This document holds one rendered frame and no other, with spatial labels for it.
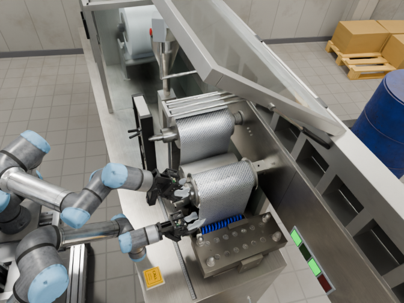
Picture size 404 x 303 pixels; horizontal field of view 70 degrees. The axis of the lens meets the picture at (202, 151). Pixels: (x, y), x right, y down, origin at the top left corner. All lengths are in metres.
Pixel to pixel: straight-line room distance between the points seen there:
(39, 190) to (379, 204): 0.99
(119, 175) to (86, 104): 2.73
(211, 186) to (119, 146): 0.84
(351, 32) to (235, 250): 3.84
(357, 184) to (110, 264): 1.93
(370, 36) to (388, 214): 4.12
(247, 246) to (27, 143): 0.98
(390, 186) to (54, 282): 0.98
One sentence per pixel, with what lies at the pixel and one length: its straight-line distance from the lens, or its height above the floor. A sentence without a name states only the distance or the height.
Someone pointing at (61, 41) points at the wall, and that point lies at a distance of 4.46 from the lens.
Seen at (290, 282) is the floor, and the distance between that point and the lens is 2.48.
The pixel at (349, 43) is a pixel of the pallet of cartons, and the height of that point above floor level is 0.31.
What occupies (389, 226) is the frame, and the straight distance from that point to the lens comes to 0.88.
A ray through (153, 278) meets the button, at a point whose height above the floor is 0.92.
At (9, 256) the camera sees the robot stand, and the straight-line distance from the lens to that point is 1.84.
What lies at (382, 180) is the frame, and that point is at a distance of 0.89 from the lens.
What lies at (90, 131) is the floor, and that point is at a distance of 3.26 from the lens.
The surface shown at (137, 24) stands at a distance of 1.77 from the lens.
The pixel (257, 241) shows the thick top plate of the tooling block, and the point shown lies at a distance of 1.36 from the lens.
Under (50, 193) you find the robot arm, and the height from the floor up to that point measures 1.43.
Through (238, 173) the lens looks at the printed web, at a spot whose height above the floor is 1.31.
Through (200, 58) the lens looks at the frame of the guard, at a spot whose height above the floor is 1.95.
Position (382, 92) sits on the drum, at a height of 0.87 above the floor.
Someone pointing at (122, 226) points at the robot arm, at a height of 1.06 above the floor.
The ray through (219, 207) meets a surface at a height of 1.16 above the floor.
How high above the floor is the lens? 2.24
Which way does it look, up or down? 49 degrees down
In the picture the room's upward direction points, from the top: 6 degrees clockwise
